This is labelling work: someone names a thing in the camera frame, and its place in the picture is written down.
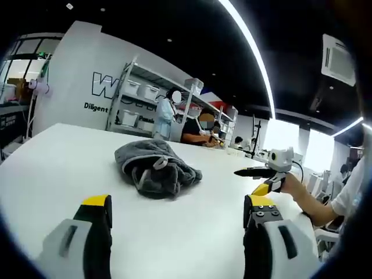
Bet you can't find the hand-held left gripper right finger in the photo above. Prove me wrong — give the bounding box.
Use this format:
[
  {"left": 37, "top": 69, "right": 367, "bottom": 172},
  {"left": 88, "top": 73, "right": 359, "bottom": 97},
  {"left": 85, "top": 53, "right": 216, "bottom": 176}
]
[{"left": 242, "top": 194, "right": 320, "bottom": 279}]

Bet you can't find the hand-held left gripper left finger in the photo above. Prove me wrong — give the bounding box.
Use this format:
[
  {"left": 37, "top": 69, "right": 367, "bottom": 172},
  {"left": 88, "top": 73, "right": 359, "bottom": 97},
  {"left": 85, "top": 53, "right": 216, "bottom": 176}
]
[{"left": 37, "top": 194, "right": 113, "bottom": 279}]

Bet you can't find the grey towel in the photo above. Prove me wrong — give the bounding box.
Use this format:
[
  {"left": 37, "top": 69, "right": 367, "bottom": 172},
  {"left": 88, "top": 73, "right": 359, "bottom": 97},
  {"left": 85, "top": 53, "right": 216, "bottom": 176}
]
[{"left": 114, "top": 139, "right": 203, "bottom": 201}]

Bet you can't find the white table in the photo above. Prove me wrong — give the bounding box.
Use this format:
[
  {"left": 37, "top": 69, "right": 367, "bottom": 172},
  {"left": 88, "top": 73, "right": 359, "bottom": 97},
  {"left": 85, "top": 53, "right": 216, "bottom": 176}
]
[{"left": 0, "top": 122, "right": 320, "bottom": 279}]

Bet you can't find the white t-shirt sleeve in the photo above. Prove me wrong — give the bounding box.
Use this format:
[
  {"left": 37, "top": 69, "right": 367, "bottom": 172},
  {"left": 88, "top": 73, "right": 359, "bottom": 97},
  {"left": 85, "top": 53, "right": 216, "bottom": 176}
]
[{"left": 331, "top": 153, "right": 369, "bottom": 217}]

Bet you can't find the metal storage shelf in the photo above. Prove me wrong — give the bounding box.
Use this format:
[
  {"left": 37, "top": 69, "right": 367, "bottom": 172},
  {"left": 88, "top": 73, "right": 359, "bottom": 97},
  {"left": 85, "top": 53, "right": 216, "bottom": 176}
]
[{"left": 105, "top": 58, "right": 238, "bottom": 139}]

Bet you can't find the ceiling air conditioner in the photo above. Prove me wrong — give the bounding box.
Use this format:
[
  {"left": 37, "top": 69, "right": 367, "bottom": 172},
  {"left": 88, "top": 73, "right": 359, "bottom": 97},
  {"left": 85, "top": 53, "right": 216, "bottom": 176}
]
[{"left": 320, "top": 33, "right": 357, "bottom": 87}]

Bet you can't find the white storage bin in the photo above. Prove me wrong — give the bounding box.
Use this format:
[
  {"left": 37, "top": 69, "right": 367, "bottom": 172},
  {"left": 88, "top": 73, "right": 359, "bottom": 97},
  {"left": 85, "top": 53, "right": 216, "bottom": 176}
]
[
  {"left": 125, "top": 78, "right": 141, "bottom": 95},
  {"left": 119, "top": 109, "right": 140, "bottom": 127},
  {"left": 137, "top": 84, "right": 160, "bottom": 101}
]

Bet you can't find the white floor fan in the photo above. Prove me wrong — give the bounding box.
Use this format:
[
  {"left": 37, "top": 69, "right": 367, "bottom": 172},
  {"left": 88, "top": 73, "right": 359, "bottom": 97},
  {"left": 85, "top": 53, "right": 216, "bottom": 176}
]
[{"left": 24, "top": 78, "right": 52, "bottom": 140}]

